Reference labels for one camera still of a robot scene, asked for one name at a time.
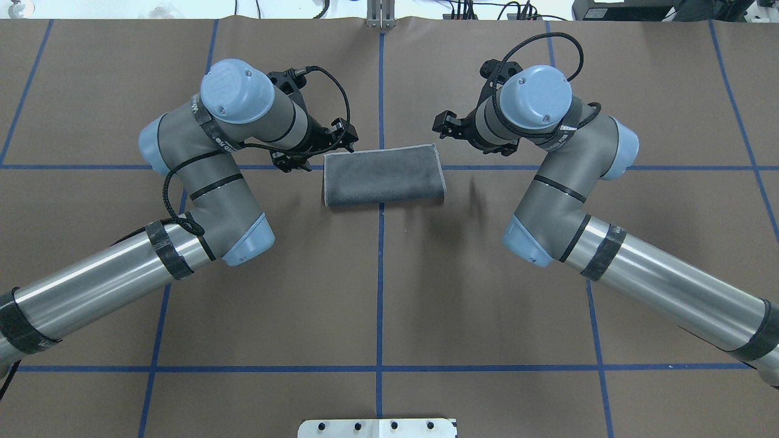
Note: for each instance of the aluminium camera post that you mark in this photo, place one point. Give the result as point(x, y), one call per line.
point(380, 14)

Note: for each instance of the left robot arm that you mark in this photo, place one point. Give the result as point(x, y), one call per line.
point(212, 214)

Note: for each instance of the black equipment box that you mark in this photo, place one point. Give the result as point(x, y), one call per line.
point(656, 11)

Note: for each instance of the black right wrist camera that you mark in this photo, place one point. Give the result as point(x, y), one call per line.
point(496, 73)

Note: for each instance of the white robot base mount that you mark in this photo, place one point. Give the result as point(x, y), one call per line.
point(404, 427)

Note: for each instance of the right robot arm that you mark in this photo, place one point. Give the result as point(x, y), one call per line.
point(583, 147)

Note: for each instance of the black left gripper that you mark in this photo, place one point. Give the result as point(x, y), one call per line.
point(314, 139)

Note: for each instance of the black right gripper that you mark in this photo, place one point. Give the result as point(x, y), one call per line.
point(465, 126)

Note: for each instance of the pink towel with grey hem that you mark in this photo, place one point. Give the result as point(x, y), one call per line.
point(383, 176)

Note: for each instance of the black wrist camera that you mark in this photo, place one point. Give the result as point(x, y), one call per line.
point(290, 81)
point(496, 73)

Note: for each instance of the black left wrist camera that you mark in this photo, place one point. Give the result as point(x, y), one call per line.
point(290, 81)

